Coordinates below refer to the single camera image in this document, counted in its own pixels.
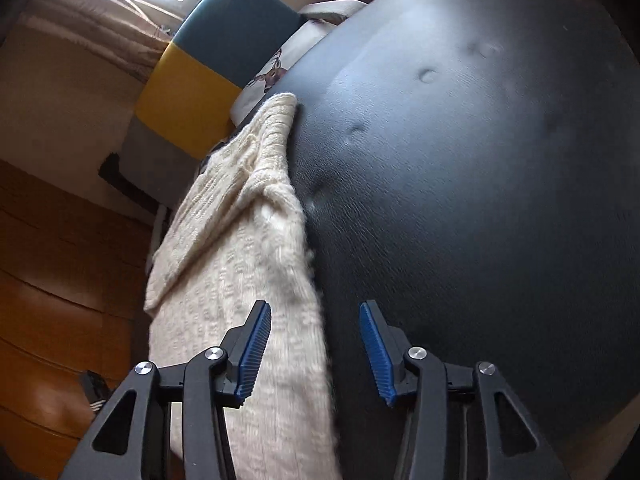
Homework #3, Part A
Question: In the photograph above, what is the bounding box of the cream knit sweater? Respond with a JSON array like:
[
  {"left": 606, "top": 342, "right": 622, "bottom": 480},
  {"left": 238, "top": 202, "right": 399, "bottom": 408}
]
[{"left": 144, "top": 92, "right": 346, "bottom": 480}]

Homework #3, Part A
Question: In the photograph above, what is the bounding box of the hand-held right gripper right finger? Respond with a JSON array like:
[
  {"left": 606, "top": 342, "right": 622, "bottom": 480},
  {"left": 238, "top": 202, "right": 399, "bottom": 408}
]
[{"left": 359, "top": 300, "right": 571, "bottom": 480}]

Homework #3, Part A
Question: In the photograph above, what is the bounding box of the small black box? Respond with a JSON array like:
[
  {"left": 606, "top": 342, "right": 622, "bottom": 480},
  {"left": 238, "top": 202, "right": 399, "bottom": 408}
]
[{"left": 80, "top": 369, "right": 108, "bottom": 413}]

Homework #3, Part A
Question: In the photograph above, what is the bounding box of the short sheer curtain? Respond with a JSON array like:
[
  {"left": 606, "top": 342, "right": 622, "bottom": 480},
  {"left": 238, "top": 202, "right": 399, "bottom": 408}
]
[{"left": 20, "top": 0, "right": 173, "bottom": 78}]

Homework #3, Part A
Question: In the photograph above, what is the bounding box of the grey pillow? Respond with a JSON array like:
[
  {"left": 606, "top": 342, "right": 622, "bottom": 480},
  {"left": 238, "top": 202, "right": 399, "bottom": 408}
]
[{"left": 297, "top": 0, "right": 368, "bottom": 28}]

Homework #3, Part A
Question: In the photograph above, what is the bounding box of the teal yellow grey chair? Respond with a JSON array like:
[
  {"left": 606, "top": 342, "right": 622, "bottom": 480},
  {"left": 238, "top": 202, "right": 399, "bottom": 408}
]
[{"left": 119, "top": 0, "right": 307, "bottom": 208}]

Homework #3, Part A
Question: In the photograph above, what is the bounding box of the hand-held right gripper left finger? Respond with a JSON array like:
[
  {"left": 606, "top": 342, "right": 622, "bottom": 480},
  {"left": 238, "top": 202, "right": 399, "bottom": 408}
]
[{"left": 60, "top": 300, "right": 273, "bottom": 480}]

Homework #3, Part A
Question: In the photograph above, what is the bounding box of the black leather tufted ottoman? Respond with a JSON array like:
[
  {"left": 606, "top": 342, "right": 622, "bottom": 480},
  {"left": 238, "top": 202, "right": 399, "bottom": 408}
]
[{"left": 287, "top": 0, "right": 640, "bottom": 480}]

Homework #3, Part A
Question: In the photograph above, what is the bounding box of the deer print pillow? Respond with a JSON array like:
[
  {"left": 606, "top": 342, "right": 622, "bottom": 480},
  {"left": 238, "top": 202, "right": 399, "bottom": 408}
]
[{"left": 227, "top": 15, "right": 331, "bottom": 128}]

